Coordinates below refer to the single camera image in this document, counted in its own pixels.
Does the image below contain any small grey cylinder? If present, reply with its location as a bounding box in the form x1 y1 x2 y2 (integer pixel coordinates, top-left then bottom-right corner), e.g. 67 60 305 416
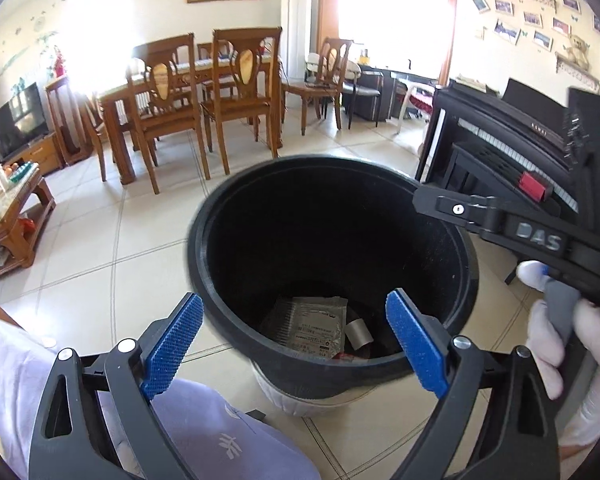
345 317 374 349

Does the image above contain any flat screen television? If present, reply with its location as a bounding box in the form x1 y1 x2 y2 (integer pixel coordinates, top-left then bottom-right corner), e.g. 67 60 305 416
0 81 51 162

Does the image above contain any red flower potted plant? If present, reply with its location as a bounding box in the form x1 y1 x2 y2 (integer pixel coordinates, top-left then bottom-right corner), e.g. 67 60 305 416
50 45 68 77

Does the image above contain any clear plastic label packet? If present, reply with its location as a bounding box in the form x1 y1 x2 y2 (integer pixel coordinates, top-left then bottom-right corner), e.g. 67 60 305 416
260 296 348 359

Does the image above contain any group of wall photos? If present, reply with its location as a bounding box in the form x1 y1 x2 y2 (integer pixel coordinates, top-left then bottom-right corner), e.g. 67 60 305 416
471 0 600 87

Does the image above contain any small red block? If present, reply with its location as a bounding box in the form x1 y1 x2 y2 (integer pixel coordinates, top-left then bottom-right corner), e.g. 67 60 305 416
519 172 554 204

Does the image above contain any black digital piano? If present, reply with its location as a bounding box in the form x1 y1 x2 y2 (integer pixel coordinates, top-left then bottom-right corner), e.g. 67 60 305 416
415 77 600 216

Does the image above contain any wooden marble coffee table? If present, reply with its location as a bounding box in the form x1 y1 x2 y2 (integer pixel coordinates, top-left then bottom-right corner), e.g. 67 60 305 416
0 162 57 283

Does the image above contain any wooden dining table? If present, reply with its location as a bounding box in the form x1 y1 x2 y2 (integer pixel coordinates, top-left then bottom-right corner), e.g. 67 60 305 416
96 54 282 186

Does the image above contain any wooden television stand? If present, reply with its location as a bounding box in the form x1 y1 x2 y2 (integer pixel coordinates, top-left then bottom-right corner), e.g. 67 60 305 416
0 132 64 177

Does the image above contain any teddy bear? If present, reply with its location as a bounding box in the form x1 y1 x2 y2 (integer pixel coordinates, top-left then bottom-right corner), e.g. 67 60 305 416
562 34 592 72

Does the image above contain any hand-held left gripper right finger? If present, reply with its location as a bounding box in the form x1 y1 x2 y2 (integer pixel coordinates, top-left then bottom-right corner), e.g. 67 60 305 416
386 288 563 480

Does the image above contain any white plastic chair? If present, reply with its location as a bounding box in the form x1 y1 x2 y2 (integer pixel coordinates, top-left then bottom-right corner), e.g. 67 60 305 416
394 79 437 135

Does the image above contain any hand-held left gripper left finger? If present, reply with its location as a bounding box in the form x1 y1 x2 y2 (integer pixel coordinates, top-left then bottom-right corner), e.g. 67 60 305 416
27 292 204 480

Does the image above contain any white wall shelf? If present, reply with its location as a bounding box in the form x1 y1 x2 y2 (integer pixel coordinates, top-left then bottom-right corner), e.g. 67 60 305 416
554 52 600 94

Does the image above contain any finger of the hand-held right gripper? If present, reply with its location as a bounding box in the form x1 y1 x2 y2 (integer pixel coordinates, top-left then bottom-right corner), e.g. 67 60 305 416
414 184 506 241

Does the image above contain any wooden plant stand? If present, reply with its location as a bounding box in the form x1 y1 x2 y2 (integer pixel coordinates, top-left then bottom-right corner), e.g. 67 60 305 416
45 74 88 167

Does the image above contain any dark armchair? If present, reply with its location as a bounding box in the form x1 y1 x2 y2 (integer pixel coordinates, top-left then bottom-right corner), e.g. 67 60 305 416
341 62 400 127

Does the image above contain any black plastic bin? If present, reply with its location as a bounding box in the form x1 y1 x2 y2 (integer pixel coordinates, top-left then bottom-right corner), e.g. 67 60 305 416
187 155 481 418

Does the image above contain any lilac floral tablecloth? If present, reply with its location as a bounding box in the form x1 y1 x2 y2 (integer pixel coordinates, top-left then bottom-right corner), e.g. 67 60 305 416
0 312 323 480

